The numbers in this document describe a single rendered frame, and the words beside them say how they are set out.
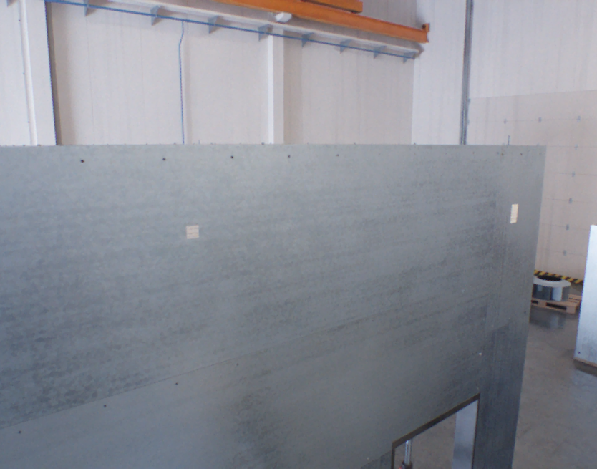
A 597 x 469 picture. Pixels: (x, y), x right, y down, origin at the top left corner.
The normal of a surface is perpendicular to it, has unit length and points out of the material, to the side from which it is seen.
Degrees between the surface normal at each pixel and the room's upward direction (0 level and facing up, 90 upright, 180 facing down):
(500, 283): 90
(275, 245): 90
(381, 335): 90
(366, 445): 90
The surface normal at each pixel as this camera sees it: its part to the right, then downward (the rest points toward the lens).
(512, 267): 0.60, 0.15
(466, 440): -0.80, 0.11
